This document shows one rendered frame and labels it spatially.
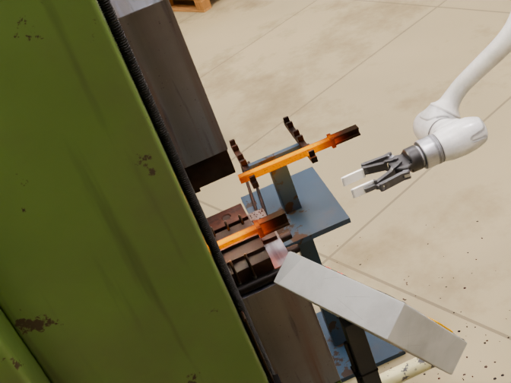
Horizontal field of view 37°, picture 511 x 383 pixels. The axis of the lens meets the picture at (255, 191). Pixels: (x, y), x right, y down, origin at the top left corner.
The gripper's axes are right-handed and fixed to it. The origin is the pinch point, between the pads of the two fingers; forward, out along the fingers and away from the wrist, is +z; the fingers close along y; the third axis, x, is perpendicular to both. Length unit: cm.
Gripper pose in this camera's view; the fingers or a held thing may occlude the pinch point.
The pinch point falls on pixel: (356, 184)
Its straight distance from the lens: 224.3
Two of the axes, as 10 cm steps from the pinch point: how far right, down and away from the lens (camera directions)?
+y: -2.7, -4.6, 8.5
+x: -3.1, -7.9, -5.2
